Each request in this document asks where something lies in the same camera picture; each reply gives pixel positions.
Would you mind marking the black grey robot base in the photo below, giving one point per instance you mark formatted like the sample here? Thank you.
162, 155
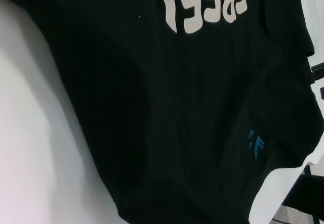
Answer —
303, 196

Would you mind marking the black FREE print t-shirt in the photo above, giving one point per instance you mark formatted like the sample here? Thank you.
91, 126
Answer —
164, 95

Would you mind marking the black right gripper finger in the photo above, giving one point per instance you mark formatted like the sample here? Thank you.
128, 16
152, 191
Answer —
318, 67

